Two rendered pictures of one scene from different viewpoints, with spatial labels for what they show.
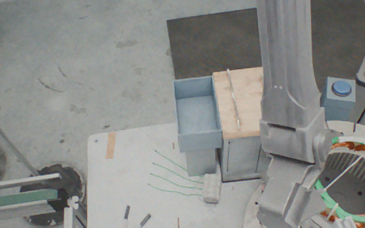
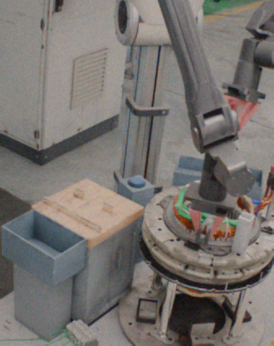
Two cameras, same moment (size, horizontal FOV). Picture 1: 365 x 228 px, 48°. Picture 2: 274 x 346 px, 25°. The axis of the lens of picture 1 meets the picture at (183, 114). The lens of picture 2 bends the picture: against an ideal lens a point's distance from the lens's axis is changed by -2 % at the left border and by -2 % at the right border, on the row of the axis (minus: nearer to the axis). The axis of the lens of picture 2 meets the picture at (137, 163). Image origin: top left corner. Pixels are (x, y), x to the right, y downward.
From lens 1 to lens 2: 0.85 m
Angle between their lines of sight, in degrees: 48
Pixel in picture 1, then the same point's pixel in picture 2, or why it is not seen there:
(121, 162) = not seen: outside the picture
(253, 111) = (95, 216)
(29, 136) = not seen: outside the picture
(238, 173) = (95, 310)
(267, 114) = (201, 107)
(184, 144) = (59, 272)
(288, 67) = (205, 65)
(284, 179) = (227, 151)
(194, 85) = (19, 226)
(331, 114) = not seen: hidden behind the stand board
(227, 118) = (81, 229)
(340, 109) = (144, 201)
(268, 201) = (232, 164)
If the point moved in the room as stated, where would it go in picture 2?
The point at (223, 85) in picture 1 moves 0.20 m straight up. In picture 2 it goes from (50, 210) to (54, 135)
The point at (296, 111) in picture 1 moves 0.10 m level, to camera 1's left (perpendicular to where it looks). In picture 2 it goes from (218, 94) to (189, 108)
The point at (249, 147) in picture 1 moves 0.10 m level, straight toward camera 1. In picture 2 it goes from (104, 260) to (128, 283)
